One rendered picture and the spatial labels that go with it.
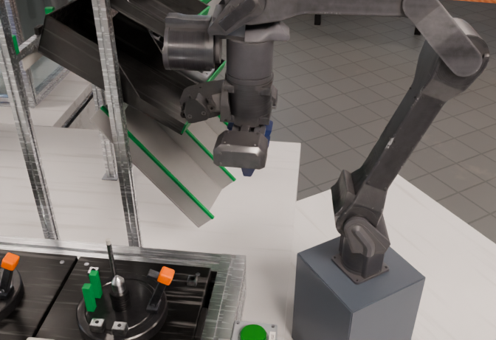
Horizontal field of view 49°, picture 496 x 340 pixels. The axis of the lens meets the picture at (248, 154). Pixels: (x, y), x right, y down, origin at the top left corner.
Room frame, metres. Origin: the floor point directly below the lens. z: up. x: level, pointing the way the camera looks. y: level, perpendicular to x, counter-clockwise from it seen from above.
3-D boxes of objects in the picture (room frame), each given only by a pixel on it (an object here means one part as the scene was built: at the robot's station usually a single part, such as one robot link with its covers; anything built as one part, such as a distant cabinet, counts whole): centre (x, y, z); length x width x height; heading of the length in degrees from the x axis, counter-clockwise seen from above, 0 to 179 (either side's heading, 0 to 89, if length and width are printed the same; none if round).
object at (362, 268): (0.62, -0.17, 1.09); 0.07 x 0.07 x 0.06; 29
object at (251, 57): (0.63, 0.00, 1.41); 0.09 x 0.06 x 0.07; 87
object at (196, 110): (0.63, 0.05, 1.34); 0.07 x 0.07 x 0.06; 85
